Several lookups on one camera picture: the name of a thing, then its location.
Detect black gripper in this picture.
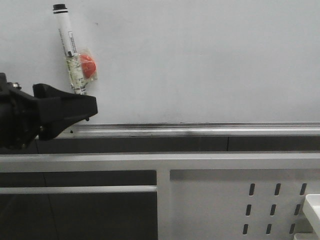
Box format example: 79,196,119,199
0,72,98,150

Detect white whiteboard marker pen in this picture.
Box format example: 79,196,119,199
52,3,87,95

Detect red round magnet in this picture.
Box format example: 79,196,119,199
79,48,98,82

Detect large whiteboard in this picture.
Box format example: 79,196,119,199
0,0,320,126

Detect white plastic bin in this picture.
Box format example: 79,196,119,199
302,194,320,239

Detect aluminium whiteboard tray rail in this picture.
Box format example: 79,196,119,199
57,122,320,139

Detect white metal pegboard frame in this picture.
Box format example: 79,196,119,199
0,152,320,240

